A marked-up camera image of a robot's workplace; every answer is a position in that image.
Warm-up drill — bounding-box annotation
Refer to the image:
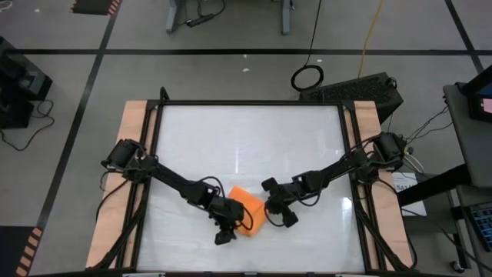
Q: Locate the yellow floor cable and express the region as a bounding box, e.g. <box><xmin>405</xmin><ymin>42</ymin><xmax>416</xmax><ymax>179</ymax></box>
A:
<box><xmin>357</xmin><ymin>0</ymin><xmax>385</xmax><ymax>78</ymax></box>

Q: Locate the black stand frame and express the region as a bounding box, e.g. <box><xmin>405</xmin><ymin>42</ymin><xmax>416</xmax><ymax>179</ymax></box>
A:
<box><xmin>395</xmin><ymin>163</ymin><xmax>472</xmax><ymax>270</ymax></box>

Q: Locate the black metal table frame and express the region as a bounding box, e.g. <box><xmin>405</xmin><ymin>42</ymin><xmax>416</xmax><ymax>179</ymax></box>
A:
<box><xmin>91</xmin><ymin>86</ymin><xmax>418</xmax><ymax>277</ymax></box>

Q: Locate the black monitor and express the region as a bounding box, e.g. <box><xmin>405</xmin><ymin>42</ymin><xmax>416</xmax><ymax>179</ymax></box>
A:
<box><xmin>459</xmin><ymin>65</ymin><xmax>492</xmax><ymax>124</ymax></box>

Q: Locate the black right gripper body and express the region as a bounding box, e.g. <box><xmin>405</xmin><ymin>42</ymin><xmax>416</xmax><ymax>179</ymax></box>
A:
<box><xmin>264</xmin><ymin>182</ymin><xmax>300</xmax><ymax>215</ymax></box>

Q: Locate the white paper sheet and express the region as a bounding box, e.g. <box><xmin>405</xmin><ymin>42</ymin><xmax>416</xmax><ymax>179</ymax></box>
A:
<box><xmin>391</xmin><ymin>172</ymin><xmax>427</xmax><ymax>217</ymax></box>

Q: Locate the grey desk leg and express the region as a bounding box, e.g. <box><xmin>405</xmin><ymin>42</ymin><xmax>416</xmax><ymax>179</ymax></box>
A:
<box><xmin>165</xmin><ymin>0</ymin><xmax>188</xmax><ymax>35</ymax></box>
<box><xmin>281</xmin><ymin>0</ymin><xmax>296</xmax><ymax>35</ymax></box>

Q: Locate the black equipment stack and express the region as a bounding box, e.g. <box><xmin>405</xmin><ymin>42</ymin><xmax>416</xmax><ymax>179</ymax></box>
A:
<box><xmin>0</xmin><ymin>36</ymin><xmax>54</xmax><ymax>130</ymax></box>

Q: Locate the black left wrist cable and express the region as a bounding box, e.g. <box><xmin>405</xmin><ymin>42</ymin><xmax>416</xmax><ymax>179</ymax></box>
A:
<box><xmin>199</xmin><ymin>175</ymin><xmax>255</xmax><ymax>232</ymax></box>

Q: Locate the thin black cable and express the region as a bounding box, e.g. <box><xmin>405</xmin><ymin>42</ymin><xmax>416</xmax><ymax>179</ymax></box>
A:
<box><xmin>407</xmin><ymin>105</ymin><xmax>454</xmax><ymax>142</ymax></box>

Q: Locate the grey side table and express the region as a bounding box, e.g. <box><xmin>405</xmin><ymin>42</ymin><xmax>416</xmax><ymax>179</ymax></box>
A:
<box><xmin>442</xmin><ymin>82</ymin><xmax>492</xmax><ymax>189</ymax></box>

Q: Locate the black power strip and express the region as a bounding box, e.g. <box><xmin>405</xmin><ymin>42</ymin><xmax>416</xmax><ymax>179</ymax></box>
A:
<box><xmin>185</xmin><ymin>13</ymin><xmax>215</xmax><ymax>28</ymax></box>

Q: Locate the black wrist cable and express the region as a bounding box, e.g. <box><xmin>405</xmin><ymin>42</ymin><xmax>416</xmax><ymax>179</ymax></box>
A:
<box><xmin>199</xmin><ymin>175</ymin><xmax>255</xmax><ymax>232</ymax></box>
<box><xmin>264</xmin><ymin>192</ymin><xmax>322</xmax><ymax>229</ymax></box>

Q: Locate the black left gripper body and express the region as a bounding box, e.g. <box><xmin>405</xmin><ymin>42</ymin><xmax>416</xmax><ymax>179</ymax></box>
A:
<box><xmin>209</xmin><ymin>195</ymin><xmax>246</xmax><ymax>232</ymax></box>

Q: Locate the coiled black floor cable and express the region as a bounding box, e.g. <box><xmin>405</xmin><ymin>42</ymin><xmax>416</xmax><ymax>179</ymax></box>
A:
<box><xmin>290</xmin><ymin>0</ymin><xmax>324</xmax><ymax>92</ymax></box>

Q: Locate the orange towel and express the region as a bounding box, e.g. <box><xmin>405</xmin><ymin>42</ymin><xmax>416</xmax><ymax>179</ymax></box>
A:
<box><xmin>227</xmin><ymin>185</ymin><xmax>267</xmax><ymax>238</ymax></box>

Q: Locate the keyboard with blue keys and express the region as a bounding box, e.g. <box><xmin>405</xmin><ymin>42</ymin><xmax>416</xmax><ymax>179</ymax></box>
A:
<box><xmin>467</xmin><ymin>203</ymin><xmax>492</xmax><ymax>253</ymax></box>

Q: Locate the black computer tower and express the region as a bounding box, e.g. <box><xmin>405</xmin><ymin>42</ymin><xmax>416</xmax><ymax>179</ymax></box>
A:
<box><xmin>298</xmin><ymin>72</ymin><xmax>404</xmax><ymax>125</ymax></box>

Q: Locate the black orange striped mat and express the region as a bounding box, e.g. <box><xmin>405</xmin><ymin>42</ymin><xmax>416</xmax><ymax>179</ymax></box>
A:
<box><xmin>0</xmin><ymin>225</ymin><xmax>44</xmax><ymax>277</ymax></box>
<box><xmin>70</xmin><ymin>0</ymin><xmax>123</xmax><ymax>16</ymax></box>

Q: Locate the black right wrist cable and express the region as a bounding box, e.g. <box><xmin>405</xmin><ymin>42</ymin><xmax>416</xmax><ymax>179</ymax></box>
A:
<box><xmin>264</xmin><ymin>192</ymin><xmax>322</xmax><ymax>229</ymax></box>

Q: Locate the black cable on floor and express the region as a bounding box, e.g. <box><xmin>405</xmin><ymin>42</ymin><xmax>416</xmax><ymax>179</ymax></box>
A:
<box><xmin>0</xmin><ymin>99</ymin><xmax>55</xmax><ymax>152</ymax></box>

